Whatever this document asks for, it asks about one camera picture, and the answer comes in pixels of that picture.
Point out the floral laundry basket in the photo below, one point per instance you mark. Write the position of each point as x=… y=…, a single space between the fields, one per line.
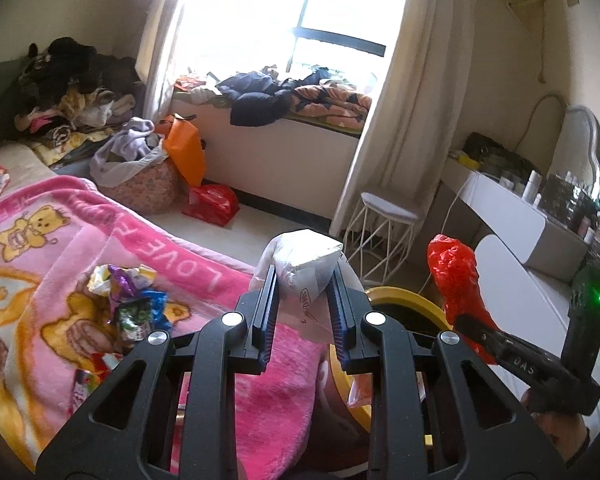
x=147 y=187

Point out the red plastic bag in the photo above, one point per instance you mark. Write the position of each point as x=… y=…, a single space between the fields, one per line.
x=452 y=270

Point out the lilac clothes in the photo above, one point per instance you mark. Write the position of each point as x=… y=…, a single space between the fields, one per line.
x=130 y=135

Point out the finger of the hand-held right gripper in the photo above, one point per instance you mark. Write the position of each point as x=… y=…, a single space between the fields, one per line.
x=480 y=332

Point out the white plastic bag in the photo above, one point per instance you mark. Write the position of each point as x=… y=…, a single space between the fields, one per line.
x=305 y=255

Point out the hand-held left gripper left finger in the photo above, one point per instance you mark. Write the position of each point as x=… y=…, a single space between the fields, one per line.
x=269 y=321

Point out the dark bag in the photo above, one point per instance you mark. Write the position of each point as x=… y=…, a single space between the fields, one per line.
x=497 y=155

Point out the silver framed mirror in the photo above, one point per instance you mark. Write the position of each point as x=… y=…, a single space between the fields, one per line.
x=577 y=145

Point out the orange paper bag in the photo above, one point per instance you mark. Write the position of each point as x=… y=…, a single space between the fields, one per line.
x=182 y=142

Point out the window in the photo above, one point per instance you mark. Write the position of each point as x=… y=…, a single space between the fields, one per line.
x=260 y=10

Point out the black cosmetics organizer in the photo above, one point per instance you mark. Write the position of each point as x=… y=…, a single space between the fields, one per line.
x=562 y=200

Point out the pile of colourful wrappers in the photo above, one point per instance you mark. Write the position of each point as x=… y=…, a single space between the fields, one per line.
x=130 y=310

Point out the narrow cream curtain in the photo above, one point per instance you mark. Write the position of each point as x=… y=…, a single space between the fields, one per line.
x=162 y=35

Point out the red white packet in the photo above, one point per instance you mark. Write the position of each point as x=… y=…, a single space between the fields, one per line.
x=190 y=85

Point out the pink bear printed blanket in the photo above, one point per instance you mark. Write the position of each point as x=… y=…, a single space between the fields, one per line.
x=180 y=260

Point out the red shopping bag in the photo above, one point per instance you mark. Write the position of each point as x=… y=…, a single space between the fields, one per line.
x=212 y=202

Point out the wide cream curtain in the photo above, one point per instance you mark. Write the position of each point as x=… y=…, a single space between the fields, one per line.
x=420 y=90

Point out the person's right hand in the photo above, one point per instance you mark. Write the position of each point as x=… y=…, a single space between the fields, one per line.
x=555 y=430

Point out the white chair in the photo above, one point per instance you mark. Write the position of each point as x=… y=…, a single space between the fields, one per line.
x=520 y=290

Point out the dark blue jacket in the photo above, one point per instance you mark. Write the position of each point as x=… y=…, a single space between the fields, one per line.
x=252 y=100

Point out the white bottle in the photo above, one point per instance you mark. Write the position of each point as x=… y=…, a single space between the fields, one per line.
x=532 y=185

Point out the pile of mixed clothes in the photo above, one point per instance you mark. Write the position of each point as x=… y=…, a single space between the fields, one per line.
x=70 y=80

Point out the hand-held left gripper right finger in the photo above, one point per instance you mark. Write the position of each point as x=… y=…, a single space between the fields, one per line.
x=338 y=321

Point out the yellow trash bin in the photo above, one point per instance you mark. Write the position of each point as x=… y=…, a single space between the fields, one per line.
x=405 y=296

